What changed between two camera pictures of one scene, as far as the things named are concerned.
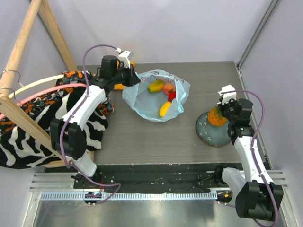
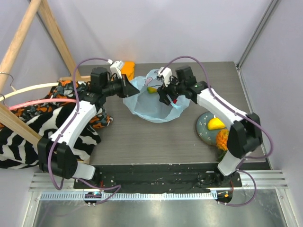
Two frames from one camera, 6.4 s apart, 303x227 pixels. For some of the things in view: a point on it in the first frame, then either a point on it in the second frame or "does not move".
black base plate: (152, 178) does not move
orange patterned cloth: (66, 82) → (62, 90)
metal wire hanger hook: (18, 81) → (11, 83)
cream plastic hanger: (22, 86) → (14, 91)
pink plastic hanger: (47, 90) → (11, 107)
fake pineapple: (215, 117) → (221, 142)
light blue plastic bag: (159, 96) does not move
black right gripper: (226, 109) → (168, 90)
